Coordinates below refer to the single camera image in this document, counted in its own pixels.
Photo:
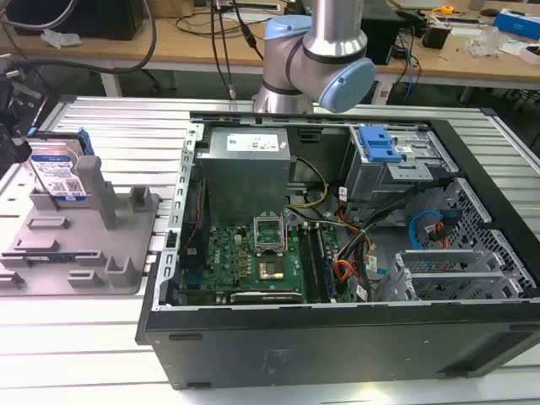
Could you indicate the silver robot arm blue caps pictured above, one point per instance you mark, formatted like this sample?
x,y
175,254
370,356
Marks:
x,y
333,46

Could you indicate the hard disk in blue carrier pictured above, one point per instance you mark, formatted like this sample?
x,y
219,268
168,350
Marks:
x,y
57,169

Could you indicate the blue disk bay latch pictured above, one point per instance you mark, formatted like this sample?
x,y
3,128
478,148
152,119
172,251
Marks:
x,y
378,145

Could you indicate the metal disk bay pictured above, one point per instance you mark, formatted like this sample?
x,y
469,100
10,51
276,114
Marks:
x,y
396,173

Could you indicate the clear plastic bag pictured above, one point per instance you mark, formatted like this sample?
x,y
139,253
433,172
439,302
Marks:
x,y
59,38

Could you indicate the RAM stick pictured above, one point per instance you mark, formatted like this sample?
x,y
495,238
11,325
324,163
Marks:
x,y
50,257

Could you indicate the grey plastic parts rack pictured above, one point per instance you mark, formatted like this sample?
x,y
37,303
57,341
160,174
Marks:
x,y
84,240

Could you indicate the wooden desk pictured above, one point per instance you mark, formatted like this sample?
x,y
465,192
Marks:
x,y
190,46

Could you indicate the grey power supply unit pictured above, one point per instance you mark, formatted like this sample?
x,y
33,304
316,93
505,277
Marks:
x,y
242,173

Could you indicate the green motherboard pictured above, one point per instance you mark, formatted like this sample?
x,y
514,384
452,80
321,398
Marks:
x,y
228,261

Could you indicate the CPU socket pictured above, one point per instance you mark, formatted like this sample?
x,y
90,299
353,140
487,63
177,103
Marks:
x,y
270,236

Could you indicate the black RAM slot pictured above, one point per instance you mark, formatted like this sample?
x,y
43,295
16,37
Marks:
x,y
307,266
325,266

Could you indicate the black open PC case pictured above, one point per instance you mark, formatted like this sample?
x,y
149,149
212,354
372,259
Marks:
x,y
320,350

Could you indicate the black computer tower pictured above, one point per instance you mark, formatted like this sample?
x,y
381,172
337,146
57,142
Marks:
x,y
381,38

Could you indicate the crumpled clear plastic wrap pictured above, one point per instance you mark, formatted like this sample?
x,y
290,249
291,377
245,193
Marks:
x,y
487,42

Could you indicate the blue cardboard box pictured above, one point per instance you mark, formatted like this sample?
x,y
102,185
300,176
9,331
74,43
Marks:
x,y
516,22

